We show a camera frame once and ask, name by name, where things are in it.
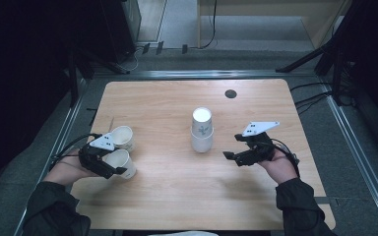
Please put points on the white paper cup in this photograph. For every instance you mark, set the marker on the white paper cup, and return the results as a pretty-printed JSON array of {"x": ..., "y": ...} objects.
[
  {"x": 202, "y": 144},
  {"x": 201, "y": 115},
  {"x": 123, "y": 135},
  {"x": 124, "y": 162}
]

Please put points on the person's right hand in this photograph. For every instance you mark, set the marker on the person's right hand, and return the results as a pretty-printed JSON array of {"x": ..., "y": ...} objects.
[{"x": 283, "y": 168}]

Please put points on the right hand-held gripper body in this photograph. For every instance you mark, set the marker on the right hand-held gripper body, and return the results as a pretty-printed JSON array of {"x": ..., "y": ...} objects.
[{"x": 261, "y": 149}]

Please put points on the person's left hand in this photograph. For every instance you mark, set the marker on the person's left hand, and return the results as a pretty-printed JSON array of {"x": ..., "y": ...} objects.
[{"x": 67, "y": 168}]

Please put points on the grey tape strip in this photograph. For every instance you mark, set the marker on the grey tape strip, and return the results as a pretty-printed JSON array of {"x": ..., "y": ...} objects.
[{"x": 323, "y": 200}]

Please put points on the black metal stand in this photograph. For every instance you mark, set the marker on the black metal stand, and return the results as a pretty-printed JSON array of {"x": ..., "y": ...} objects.
[{"x": 75, "y": 69}]

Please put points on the black cabinet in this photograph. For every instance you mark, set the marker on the black cabinet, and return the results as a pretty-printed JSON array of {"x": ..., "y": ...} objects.
[{"x": 119, "y": 26}]

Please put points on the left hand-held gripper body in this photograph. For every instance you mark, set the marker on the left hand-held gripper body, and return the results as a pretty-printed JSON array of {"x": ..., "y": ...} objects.
[{"x": 93, "y": 159}]

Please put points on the light wooden furniture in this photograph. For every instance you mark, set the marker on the light wooden furniture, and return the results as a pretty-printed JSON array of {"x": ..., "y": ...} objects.
[{"x": 321, "y": 23}]

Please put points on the metal floor rail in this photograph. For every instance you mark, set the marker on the metal floor rail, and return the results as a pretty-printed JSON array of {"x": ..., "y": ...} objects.
[
  {"x": 59, "y": 137},
  {"x": 203, "y": 74},
  {"x": 361, "y": 157}
]

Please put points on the black round table grommet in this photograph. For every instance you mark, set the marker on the black round table grommet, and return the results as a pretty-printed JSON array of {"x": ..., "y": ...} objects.
[{"x": 230, "y": 93}]

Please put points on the black tripod stand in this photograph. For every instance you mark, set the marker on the black tripod stand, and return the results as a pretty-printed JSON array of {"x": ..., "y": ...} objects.
[{"x": 331, "y": 49}]

